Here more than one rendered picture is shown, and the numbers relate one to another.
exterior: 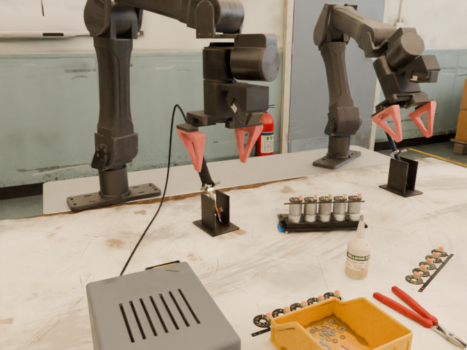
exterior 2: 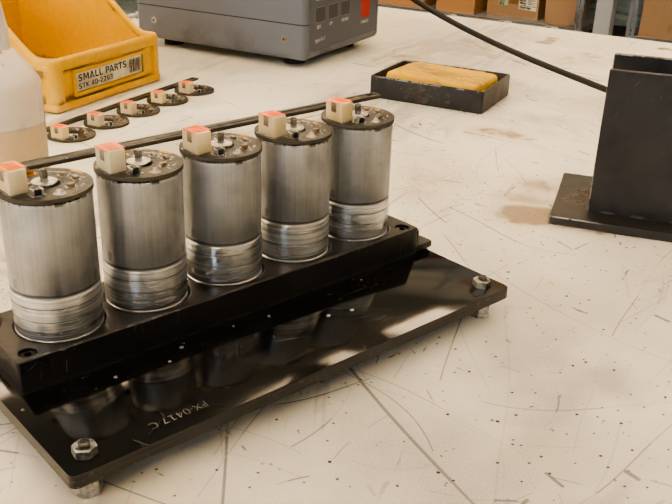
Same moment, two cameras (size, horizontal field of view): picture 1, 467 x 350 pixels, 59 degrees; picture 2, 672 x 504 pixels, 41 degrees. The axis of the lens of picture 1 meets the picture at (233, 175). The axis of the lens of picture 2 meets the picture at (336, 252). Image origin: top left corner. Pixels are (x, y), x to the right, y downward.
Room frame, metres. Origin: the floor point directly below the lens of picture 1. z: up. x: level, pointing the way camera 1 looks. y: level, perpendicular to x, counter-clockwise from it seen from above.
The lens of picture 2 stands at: (0.95, -0.30, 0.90)
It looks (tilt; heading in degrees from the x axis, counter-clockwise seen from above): 25 degrees down; 143
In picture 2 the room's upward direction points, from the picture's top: 2 degrees clockwise
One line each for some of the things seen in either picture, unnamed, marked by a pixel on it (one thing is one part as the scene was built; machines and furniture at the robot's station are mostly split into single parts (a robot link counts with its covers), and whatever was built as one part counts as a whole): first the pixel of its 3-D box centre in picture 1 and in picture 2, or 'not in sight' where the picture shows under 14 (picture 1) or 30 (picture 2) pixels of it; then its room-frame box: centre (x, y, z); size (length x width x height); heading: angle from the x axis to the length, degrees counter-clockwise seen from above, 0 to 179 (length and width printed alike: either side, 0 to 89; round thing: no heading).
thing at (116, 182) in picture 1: (113, 181); not in sight; (0.88, 0.27, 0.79); 0.20 x 0.07 x 0.08; 120
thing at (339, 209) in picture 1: (339, 210); (143, 242); (0.72, -0.20, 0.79); 0.02 x 0.02 x 0.05
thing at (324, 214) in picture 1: (324, 210); (222, 220); (0.72, -0.17, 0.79); 0.02 x 0.02 x 0.05
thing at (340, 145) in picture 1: (338, 146); not in sight; (1.20, -0.31, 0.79); 0.20 x 0.07 x 0.08; 142
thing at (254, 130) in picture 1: (237, 138); not in sight; (0.74, -0.01, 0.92); 0.07 x 0.07 x 0.09; 35
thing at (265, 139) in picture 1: (265, 137); not in sight; (3.52, -0.27, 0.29); 0.16 x 0.15 x 0.55; 114
